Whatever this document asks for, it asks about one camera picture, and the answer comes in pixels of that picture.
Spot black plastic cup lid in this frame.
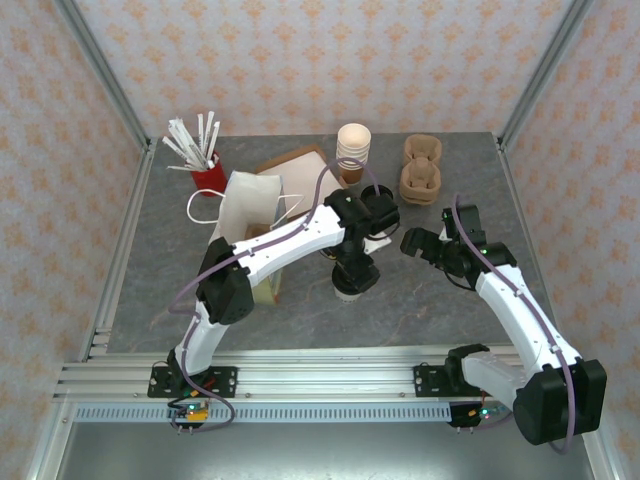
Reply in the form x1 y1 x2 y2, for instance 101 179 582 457
331 269 371 296

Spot paper gift bag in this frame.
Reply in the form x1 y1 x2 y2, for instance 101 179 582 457
187 169 306 306

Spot brown cardboard napkin box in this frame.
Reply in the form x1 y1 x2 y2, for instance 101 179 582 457
254 143 351 201

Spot small circuit board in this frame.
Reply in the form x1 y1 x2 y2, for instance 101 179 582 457
167 399 211 432
449 399 509 431

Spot red straw holder cup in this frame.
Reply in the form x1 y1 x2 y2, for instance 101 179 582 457
192 148 229 194

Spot grey metal panel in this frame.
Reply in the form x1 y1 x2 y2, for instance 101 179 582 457
54 422 599 480

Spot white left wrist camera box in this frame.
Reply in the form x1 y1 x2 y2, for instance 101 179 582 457
362 236 394 256

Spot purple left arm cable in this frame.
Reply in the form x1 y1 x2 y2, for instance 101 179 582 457
168 157 381 434

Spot aluminium mounting rail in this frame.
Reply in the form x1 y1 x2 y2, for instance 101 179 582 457
52 348 600 403

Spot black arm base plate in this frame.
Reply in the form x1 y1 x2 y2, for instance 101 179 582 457
147 366 239 399
413 363 501 399

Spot grey slotted cable duct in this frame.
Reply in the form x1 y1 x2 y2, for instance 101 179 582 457
73 403 454 424

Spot aluminium upright post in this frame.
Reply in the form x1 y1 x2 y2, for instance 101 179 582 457
52 0 154 154
497 0 596 151

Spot aluminium frame leg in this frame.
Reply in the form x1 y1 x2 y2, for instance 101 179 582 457
572 399 619 480
27 399 76 480

